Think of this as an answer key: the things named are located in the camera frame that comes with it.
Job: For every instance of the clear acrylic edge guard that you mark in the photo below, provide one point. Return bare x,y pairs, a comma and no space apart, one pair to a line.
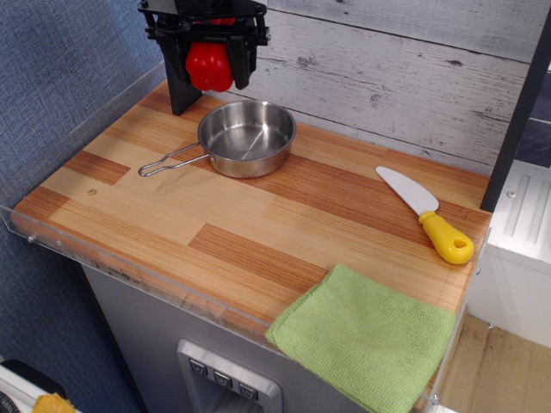
244,250

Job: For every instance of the green woven cloth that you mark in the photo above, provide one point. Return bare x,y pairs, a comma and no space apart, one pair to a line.
377,346

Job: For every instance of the grey toy cabinet front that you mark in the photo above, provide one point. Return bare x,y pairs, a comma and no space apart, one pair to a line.
147,330

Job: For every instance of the black yellow object at corner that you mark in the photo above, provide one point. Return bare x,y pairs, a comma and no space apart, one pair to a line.
25,389

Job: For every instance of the left dark frame post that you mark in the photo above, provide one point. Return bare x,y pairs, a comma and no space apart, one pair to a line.
182,96

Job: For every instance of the toy knife yellow handle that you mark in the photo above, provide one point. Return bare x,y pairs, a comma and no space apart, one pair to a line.
452,245

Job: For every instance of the white ridged side counter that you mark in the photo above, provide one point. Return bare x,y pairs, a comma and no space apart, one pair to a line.
511,288

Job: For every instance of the red toy capsicum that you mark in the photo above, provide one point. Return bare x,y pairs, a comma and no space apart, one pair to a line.
209,67

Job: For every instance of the steel pan with wire handle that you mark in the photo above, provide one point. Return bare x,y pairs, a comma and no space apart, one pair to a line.
245,139

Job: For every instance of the silver button dispenser panel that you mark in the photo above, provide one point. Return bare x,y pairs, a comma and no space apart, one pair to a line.
217,384

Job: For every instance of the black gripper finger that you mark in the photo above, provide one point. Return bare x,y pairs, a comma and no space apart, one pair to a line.
175,54
242,54

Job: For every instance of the right dark frame post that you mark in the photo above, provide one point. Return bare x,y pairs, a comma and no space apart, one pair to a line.
523,109

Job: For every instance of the dark frame post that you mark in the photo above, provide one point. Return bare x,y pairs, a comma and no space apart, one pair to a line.
182,96
523,109

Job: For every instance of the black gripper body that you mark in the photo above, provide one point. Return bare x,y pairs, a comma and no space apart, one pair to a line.
206,21

